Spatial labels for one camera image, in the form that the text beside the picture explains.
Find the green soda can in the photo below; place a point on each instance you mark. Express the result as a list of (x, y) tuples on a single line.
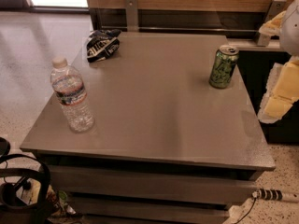
[(226, 59)]

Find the grey drawer cabinet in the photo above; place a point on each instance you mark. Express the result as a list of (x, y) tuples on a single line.
[(166, 147)]

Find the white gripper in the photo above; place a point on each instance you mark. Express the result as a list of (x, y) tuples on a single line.
[(290, 32)]

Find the clear plastic water bottle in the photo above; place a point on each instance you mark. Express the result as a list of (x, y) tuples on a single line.
[(69, 88)]

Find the blue chip bag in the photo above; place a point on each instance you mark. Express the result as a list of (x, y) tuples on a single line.
[(102, 44)]

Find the wooden counter with brackets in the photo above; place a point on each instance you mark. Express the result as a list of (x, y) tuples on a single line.
[(235, 19)]

